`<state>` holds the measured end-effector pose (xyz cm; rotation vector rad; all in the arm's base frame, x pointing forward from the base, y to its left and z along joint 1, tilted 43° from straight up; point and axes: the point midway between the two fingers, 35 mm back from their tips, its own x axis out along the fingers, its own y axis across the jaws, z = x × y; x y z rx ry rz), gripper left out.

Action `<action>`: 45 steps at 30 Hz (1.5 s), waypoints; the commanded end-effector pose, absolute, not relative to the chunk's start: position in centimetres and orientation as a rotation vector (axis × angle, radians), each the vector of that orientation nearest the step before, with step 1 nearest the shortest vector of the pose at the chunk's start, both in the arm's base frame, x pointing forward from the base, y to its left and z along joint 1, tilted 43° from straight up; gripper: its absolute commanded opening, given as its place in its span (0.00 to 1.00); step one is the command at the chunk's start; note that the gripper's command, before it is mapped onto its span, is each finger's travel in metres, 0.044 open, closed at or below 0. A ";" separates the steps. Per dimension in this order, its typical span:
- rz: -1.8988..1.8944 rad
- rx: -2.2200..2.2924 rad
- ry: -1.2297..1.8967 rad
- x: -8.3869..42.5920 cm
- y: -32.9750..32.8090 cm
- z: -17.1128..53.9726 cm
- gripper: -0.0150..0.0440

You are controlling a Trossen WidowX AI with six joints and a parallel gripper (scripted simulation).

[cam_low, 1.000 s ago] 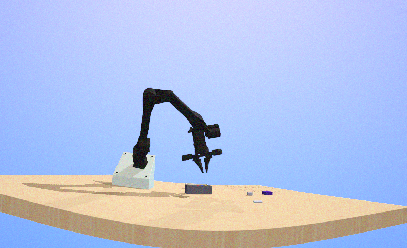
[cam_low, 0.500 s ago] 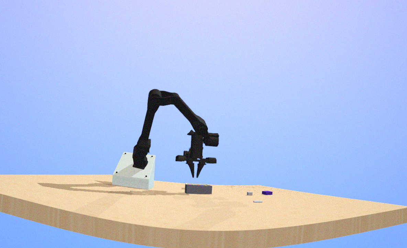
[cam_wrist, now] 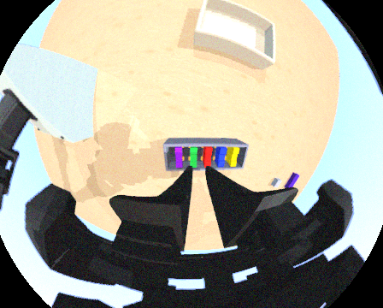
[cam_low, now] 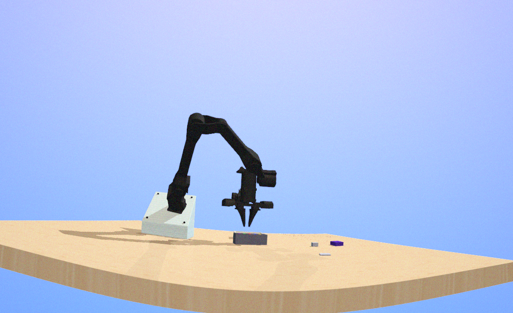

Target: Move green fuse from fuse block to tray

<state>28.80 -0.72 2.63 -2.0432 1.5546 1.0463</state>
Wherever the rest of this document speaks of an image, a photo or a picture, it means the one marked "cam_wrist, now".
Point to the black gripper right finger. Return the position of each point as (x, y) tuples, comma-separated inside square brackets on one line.
[(236, 206)]

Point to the green fuse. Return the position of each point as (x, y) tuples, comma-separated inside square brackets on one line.
[(193, 156)]

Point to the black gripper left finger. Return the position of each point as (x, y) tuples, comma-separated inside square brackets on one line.
[(170, 208)]

